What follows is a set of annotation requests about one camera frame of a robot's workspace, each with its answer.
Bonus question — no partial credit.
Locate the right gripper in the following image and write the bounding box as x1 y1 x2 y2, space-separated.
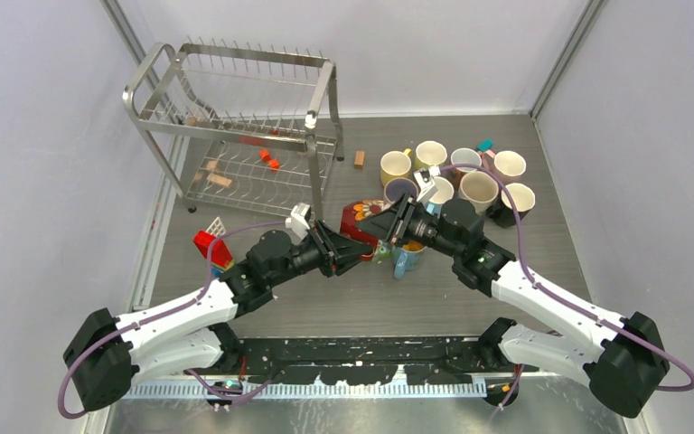
355 193 462 259

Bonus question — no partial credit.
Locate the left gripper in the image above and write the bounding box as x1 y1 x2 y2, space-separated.
267 221 372 288

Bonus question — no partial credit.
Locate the pale pink marbled mug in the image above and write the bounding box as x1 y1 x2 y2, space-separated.
383 178 419 205

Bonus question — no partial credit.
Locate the blue patterned mug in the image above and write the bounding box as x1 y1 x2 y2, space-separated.
391 241 426 279

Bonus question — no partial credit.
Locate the yellow cup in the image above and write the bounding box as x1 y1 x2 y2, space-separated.
380 150 413 186

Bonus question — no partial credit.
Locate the light blue mug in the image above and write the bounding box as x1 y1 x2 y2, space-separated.
426 176 455 215

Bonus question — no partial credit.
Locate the lime green mug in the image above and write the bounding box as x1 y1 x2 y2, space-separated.
414 140 448 170

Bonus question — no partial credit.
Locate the beige patterned mug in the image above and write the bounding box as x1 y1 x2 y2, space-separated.
458 171 500 215

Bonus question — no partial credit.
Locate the salmon floral mug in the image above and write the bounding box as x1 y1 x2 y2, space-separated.
447 147 482 188

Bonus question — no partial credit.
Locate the pink faceted mug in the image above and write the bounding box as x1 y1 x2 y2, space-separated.
479 150 527 184

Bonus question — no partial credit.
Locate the black cup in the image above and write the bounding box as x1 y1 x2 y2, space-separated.
485 183 536 228

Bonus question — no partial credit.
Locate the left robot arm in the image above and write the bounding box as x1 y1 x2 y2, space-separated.
57 220 373 419

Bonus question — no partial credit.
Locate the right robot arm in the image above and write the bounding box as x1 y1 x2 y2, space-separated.
356 196 671 419

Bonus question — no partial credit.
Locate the steel two-tier dish rack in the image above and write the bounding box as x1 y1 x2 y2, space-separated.
122 40 345 216

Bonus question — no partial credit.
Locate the green owl toy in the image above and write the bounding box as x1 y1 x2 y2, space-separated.
372 241 392 263

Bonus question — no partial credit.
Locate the small wooden block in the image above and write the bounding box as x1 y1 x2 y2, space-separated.
353 150 365 170

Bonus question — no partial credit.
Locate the colourful brick toy car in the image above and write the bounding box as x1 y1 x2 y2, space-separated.
192 231 235 278

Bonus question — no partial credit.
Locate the small teal block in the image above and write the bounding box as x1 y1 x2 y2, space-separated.
476 139 493 152

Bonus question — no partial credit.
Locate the white grid brick piece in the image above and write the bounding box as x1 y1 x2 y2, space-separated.
205 216 227 239

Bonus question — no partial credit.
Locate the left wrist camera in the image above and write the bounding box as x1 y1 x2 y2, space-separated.
285 203 312 239

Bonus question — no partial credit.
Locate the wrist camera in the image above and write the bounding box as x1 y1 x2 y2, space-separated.
413 165 441 204
285 203 312 239

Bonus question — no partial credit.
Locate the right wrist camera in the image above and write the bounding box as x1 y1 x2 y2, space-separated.
413 165 441 204

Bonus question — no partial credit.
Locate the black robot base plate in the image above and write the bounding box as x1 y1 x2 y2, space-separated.
196 336 515 386

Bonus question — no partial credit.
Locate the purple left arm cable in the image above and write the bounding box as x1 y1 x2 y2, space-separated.
57 222 291 420

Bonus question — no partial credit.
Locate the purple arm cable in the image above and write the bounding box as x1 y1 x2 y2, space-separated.
57 222 291 420
436 163 694 409

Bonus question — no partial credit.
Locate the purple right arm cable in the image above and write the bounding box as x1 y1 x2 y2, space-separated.
436 163 694 409

